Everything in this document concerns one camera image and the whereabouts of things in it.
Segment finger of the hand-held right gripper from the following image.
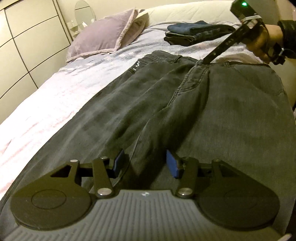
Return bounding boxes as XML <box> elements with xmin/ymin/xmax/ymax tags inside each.
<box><xmin>203</xmin><ymin>22</ymin><xmax>247</xmax><ymax>65</ymax></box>

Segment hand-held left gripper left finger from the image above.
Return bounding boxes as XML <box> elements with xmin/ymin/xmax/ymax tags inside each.
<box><xmin>50</xmin><ymin>149</ymin><xmax>125</xmax><ymax>199</ymax></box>

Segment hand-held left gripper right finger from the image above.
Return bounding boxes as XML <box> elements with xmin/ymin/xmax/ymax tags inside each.
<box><xmin>166</xmin><ymin>149</ymin><xmax>232</xmax><ymax>199</ymax></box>

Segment grey jeans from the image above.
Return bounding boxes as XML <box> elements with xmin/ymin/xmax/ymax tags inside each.
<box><xmin>0</xmin><ymin>50</ymin><xmax>294</xmax><ymax>232</ymax></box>

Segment person's right hand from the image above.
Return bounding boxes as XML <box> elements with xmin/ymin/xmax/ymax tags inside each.
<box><xmin>246</xmin><ymin>24</ymin><xmax>284</xmax><ymax>63</ymax></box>

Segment folded dark jeans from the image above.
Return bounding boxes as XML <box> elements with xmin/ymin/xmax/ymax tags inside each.
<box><xmin>165</xmin><ymin>23</ymin><xmax>236</xmax><ymax>46</ymax></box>

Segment folded blue jeans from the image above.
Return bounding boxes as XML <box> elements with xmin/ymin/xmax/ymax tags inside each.
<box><xmin>167</xmin><ymin>20</ymin><xmax>210</xmax><ymax>34</ymax></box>

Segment tan pillow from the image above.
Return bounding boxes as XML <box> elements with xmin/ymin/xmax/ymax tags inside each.
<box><xmin>132</xmin><ymin>10</ymin><xmax>149</xmax><ymax>30</ymax></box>

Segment bed with light bedspread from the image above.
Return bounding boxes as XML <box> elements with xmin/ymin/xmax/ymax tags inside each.
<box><xmin>0</xmin><ymin>20</ymin><xmax>264</xmax><ymax>200</ymax></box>

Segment purple pillow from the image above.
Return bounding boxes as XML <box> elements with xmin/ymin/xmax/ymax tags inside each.
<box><xmin>66</xmin><ymin>8</ymin><xmax>137</xmax><ymax>63</ymax></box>

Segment oval mirror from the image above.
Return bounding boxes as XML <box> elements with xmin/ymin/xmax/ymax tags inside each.
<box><xmin>74</xmin><ymin>0</ymin><xmax>97</xmax><ymax>24</ymax></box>

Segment white wardrobe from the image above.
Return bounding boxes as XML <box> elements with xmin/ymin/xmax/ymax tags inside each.
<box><xmin>0</xmin><ymin>0</ymin><xmax>73</xmax><ymax>99</ymax></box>

